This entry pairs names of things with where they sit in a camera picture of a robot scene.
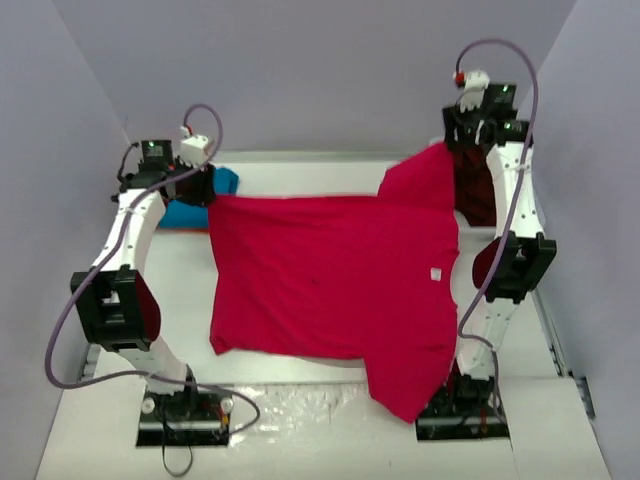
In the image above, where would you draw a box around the magenta t shirt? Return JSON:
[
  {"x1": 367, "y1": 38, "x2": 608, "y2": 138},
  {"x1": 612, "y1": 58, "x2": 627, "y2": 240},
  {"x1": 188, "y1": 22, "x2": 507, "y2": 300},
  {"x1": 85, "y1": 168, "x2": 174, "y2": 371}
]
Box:
[{"x1": 208, "y1": 143, "x2": 459, "y2": 423}]

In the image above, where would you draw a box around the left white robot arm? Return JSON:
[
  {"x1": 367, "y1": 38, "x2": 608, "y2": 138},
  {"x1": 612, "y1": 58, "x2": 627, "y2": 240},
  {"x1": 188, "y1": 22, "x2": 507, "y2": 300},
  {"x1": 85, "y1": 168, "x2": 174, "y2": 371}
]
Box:
[{"x1": 70, "y1": 134, "x2": 215, "y2": 418}]

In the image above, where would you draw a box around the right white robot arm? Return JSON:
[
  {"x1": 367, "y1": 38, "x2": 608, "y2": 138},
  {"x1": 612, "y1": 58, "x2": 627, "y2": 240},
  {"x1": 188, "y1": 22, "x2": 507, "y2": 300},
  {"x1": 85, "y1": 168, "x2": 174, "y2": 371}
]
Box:
[{"x1": 442, "y1": 83, "x2": 557, "y2": 382}]

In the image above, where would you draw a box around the blue folded t shirt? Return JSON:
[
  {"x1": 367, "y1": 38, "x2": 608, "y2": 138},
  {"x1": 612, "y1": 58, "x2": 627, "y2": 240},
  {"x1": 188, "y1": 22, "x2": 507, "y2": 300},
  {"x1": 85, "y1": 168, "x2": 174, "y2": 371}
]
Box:
[{"x1": 158, "y1": 167, "x2": 239, "y2": 231}]

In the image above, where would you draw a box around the dark red t shirt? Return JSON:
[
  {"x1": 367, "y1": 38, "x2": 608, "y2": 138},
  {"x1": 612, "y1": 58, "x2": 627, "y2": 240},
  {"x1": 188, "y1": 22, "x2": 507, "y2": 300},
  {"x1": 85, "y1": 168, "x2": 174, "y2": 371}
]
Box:
[{"x1": 453, "y1": 147, "x2": 496, "y2": 227}]

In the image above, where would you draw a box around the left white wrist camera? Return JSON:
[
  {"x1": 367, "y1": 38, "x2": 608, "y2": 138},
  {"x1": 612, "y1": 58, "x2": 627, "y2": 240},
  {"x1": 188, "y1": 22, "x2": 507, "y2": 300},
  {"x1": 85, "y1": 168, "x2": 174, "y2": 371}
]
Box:
[{"x1": 179, "y1": 134, "x2": 210, "y2": 168}]

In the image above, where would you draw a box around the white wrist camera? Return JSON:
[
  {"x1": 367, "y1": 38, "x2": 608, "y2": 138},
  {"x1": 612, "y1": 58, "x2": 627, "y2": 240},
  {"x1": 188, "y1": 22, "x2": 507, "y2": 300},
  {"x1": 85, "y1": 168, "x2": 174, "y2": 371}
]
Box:
[
  {"x1": 179, "y1": 134, "x2": 210, "y2": 168},
  {"x1": 453, "y1": 70, "x2": 490, "y2": 113}
]

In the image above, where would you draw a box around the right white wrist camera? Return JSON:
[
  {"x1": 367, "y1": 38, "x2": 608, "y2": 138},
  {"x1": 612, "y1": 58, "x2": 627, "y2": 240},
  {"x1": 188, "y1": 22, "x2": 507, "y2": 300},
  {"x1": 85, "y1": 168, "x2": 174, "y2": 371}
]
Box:
[{"x1": 453, "y1": 70, "x2": 490, "y2": 113}]

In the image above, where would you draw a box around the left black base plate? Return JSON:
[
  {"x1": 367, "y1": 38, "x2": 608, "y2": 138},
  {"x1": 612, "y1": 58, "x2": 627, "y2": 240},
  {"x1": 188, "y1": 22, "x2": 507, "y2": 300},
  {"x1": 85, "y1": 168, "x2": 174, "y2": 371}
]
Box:
[{"x1": 136, "y1": 387, "x2": 234, "y2": 447}]

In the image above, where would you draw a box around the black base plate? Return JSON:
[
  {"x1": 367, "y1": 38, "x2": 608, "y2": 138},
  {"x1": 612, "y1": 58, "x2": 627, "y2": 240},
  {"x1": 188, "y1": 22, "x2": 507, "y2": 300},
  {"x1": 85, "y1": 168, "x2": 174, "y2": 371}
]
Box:
[
  {"x1": 414, "y1": 373, "x2": 510, "y2": 442},
  {"x1": 136, "y1": 387, "x2": 234, "y2": 447}
]

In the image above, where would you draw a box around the thin black cable loop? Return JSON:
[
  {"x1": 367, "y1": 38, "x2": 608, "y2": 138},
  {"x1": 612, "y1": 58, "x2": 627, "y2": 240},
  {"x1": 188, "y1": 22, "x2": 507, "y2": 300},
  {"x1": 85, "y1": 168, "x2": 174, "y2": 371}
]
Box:
[{"x1": 160, "y1": 439, "x2": 195, "y2": 477}]

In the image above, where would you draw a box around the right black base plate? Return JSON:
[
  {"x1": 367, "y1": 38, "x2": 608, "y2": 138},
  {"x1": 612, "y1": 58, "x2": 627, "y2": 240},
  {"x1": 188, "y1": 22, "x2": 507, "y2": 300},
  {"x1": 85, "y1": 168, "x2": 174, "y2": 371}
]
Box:
[{"x1": 414, "y1": 373, "x2": 510, "y2": 442}]

